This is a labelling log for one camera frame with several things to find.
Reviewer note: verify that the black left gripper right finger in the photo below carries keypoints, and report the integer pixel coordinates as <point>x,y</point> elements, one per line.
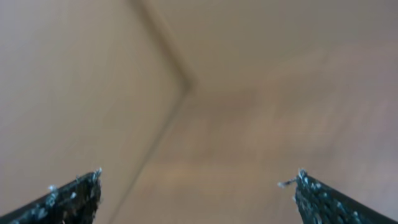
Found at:
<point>318,203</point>

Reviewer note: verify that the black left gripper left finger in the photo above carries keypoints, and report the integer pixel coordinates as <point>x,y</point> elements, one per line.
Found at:
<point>74,203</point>

